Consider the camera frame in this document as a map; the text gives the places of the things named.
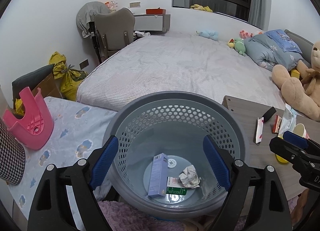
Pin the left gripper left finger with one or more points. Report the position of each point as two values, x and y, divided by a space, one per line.
50 209

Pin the pink plastic stool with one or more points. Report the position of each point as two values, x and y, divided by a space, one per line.
36 126

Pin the blue printed small mattress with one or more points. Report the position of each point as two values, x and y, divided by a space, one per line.
78 130

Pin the red white paper cup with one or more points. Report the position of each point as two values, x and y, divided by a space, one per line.
300 130

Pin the right hand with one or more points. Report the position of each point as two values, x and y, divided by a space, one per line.
297 213

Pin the yellow cloth bundle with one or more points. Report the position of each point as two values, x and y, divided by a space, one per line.
68 77

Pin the white checkered bed mattress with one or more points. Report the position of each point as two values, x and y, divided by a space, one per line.
177 62

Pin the light blue plush toy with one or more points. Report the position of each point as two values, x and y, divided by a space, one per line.
209 34

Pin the red box on desk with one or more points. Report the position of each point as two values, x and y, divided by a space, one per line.
155 11

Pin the light blue wipes packet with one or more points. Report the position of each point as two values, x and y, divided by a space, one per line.
288 120

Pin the black white houndstooth box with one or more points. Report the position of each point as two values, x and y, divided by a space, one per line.
12 157

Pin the red white snack wrapper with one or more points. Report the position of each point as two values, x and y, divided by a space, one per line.
259 130

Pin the yellow plush on windowsill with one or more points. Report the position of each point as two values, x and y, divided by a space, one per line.
201 8

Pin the grey garment on chair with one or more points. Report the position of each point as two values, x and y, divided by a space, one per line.
87 14

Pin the yellow toy block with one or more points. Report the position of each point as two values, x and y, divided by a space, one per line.
295 73

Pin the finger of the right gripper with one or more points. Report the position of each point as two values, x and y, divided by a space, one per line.
288 148
295 139

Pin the grey perforated trash basket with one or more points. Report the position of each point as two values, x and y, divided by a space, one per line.
175 124

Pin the white green card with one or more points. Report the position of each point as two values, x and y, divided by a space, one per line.
175 186

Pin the grey upholstered chair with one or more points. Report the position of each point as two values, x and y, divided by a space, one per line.
116 30

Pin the dark grey cushion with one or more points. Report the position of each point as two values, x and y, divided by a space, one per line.
30 80

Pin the purple fuzzy blanket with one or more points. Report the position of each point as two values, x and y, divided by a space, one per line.
121 216

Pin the green frog plush toy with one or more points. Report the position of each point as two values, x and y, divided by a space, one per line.
238 45

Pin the grey white wall desk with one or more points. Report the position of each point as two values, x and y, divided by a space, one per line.
155 23

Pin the grey blue folded quilt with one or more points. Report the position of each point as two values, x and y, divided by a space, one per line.
266 53

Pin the yellow plastic lid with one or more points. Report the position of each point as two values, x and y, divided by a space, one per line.
281 151

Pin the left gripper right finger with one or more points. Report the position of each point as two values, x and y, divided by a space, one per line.
269 209

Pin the white paper ball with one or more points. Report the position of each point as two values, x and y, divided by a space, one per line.
189 178

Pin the pink plush toy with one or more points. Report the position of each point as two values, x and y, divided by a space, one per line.
244 34

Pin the blue patterned pillow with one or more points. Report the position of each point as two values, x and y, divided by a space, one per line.
283 40

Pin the grey window curtain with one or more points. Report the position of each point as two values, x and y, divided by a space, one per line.
259 13

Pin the lavender long carton box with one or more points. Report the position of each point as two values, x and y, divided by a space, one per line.
158 177

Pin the large tan teddy bear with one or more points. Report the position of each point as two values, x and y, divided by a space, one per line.
301 94

